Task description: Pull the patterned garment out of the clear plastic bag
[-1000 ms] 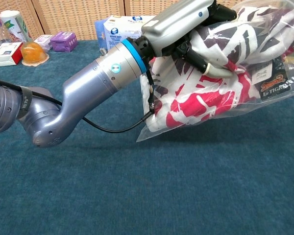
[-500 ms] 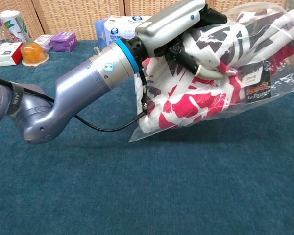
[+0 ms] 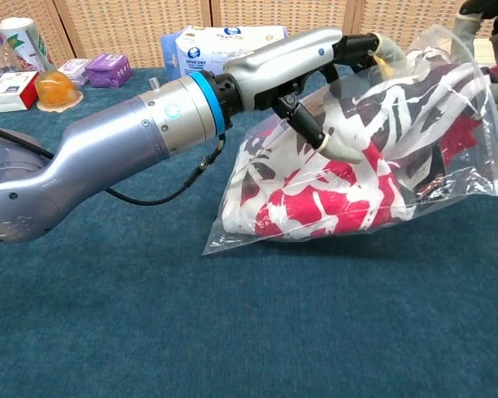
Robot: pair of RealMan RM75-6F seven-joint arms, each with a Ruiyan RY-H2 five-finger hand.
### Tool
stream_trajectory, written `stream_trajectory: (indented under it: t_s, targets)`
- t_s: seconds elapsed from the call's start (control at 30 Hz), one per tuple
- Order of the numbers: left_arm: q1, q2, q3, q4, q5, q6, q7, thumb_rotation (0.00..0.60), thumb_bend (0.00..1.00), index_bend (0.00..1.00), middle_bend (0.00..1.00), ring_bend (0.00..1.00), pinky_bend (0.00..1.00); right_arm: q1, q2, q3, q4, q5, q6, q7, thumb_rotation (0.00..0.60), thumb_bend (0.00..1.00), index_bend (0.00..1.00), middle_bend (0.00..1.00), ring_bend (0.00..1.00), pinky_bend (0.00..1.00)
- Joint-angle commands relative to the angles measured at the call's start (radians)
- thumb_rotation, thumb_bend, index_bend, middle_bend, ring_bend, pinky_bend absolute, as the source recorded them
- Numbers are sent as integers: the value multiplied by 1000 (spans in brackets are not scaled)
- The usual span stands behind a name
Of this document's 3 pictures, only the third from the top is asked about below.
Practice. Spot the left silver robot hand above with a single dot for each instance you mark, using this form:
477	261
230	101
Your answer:
274	66

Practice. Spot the clear plastic zip bag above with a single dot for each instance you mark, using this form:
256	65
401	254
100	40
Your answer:
481	166

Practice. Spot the red white black garment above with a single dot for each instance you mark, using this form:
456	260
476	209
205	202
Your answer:
315	199

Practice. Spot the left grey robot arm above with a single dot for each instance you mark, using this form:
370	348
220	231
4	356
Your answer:
108	145

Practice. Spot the white blue tissue pack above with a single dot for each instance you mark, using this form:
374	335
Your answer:
203	49

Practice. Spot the wicker folding screen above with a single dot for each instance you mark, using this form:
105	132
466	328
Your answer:
128	29

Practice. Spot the dark purple small box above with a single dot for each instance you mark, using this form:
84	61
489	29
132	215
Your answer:
110	70

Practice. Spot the light purple small box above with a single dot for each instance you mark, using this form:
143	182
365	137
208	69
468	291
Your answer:
72	68

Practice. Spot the orange jelly cup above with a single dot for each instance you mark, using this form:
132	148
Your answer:
56	89

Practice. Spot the white green round canister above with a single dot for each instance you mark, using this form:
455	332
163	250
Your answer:
25	41

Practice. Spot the white red carton box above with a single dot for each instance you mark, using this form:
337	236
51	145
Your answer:
8	91

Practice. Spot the teal carpet table cover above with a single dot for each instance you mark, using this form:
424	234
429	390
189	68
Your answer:
191	323

